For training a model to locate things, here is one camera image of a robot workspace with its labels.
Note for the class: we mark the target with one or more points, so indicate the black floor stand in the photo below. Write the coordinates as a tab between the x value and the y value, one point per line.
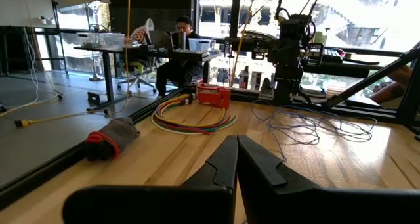
107	73

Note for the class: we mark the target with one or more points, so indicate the red box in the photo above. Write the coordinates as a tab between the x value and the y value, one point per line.
213	95

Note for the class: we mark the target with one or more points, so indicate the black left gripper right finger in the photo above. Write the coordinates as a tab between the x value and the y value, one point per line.
311	207

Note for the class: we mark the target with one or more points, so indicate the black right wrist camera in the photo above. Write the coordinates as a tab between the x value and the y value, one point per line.
292	27

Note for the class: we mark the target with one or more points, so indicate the person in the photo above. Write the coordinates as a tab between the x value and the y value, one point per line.
178	71

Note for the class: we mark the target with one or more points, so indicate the grey and red pouch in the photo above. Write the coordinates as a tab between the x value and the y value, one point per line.
115	137

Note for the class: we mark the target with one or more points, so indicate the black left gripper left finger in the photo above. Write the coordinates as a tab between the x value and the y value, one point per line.
183	204

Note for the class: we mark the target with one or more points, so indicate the black light stand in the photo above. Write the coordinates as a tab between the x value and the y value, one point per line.
55	20

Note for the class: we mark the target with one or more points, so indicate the black desk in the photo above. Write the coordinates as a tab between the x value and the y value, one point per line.
370	81

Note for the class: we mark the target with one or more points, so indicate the small clear plastic tub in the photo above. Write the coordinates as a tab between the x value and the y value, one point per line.
200	44

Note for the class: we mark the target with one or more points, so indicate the green and grey office chair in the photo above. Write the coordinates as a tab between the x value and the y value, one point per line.
139	69

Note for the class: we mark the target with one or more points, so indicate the grey open laptop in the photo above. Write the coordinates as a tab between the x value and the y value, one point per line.
160	40

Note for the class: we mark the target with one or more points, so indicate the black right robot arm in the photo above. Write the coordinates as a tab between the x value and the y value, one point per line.
288	79

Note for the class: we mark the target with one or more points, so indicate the white bag with red print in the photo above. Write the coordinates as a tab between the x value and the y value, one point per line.
142	33

